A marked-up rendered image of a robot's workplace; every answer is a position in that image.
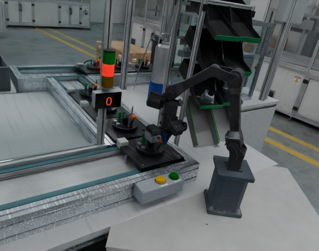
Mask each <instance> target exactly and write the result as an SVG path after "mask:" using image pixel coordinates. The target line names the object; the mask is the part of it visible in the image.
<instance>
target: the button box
mask: <svg viewBox="0 0 319 251"><path fill-rule="evenodd" d="M174 172H175V171H174ZM175 173H177V172H175ZM169 174H170V173H167V174H164V175H160V176H162V177H164V178H165V183H163V184H159V183H157V182H156V177H153V178H150V179H146V180H143V181H140V182H136V183H134V190H133V195H134V196H135V197H136V199H137V200H138V201H139V202H140V204H145V203H148V202H150V201H153V200H156V199H159V198H162V197H165V196H168V195H171V194H173V193H176V192H179V191H182V189H183V184H184V179H183V178H182V177H181V176H180V175H179V177H178V179H171V178H170V177H169Z"/></svg>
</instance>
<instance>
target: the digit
mask: <svg viewBox="0 0 319 251"><path fill-rule="evenodd" d="M113 106H114V94H106V95H104V104H103V107H104V108H106V107H113Z"/></svg>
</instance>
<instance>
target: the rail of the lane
mask: <svg viewBox="0 0 319 251"><path fill-rule="evenodd" d="M199 165H200V163H199V162H197V161H196V160H195V159H190V160H187V161H183V162H179V163H176V164H172V165H171V163H170V162H169V163H165V164H161V165H159V168H157V169H154V170H150V171H146V172H143V173H139V174H135V175H132V176H128V177H124V178H121V179H117V180H113V181H110V182H106V183H102V184H99V185H95V186H91V187H88V188H84V189H80V190H77V191H73V192H69V193H66V194H62V195H58V196H55V197H51V198H47V199H44V200H40V201H36V202H33V203H29V204H25V205H22V206H18V207H14V208H11V209H7V210H3V211H0V246H1V245H4V244H7V243H10V242H13V241H16V240H19V239H22V238H25V237H28V236H31V235H34V234H37V233H40V232H43V231H46V230H49V229H52V228H55V227H58V226H61V225H64V224H67V223H70V222H73V221H76V220H79V219H82V218H85V217H88V216H91V215H94V214H97V213H100V212H103V211H106V210H109V209H112V208H115V207H118V206H121V205H124V204H127V203H130V202H133V201H136V200H137V199H136V197H135V196H134V195H133V190H134V183H136V182H140V181H143V180H146V179H150V178H153V177H157V176H160V175H164V174H167V173H170V172H174V171H175V172H177V173H178V174H179V175H180V176H181V177H182V178H183V179H184V184H187V183H190V182H193V181H195V180H196V177H197V173H198V169H199Z"/></svg>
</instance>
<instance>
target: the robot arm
mask: <svg viewBox="0 0 319 251"><path fill-rule="evenodd" d="M212 76H213V77H216V78H218V79H220V80H222V81H224V82H227V87H228V90H229V93H230V130H228V131H227V133H226V135H225V145H226V148H227V150H229V158H228V161H224V162H225V166H226V169H227V170H229V171H236V172H243V170H242V167H241V166H242V162H243V159H244V157H245V154H246V151H247V147H246V145H245V144H244V138H243V133H242V130H241V96H242V95H241V93H242V89H243V85H244V80H245V72H244V71H243V70H242V69H240V68H235V69H233V68H230V67H225V66H220V65H217V64H213V65H211V66H209V67H208V68H206V69H205V70H203V71H201V72H199V73H197V74H195V75H193V76H191V77H190V78H188V79H185V80H182V81H178V82H175V83H172V84H171V85H169V86H167V87H166V89H165V92H164V93H163V94H160V93H156V92H154V91H151V92H150V95H149V96H148V99H147V103H146V104H147V106H148V107H152V108H155V109H158V110H160V109H161V108H163V107H164V110H163V113H161V115H162V121H160V124H161V126H156V125H155V124H152V125H147V127H146V130H147V131H148V132H149V133H150V134H151V135H153V136H155V135H160V136H161V139H162V142H163V144H164V145H166V143H167V142H168V140H169V139H170V137H171V136H172V135H174V136H177V135H181V134H182V133H183V132H184V131H186V130H187V123H186V122H183V121H182V120H178V116H176V114H177V108H178V106H180V107H181V106H182V105H183V104H184V103H183V101H182V100H181V99H179V100H176V99H175V98H177V97H178V96H179V95H181V94H182V93H183V92H185V91H186V90H187V89H189V88H191V87H193V86H195V85H197V84H199V83H200V82H202V81H204V80H206V79H208V78H210V77H212Z"/></svg>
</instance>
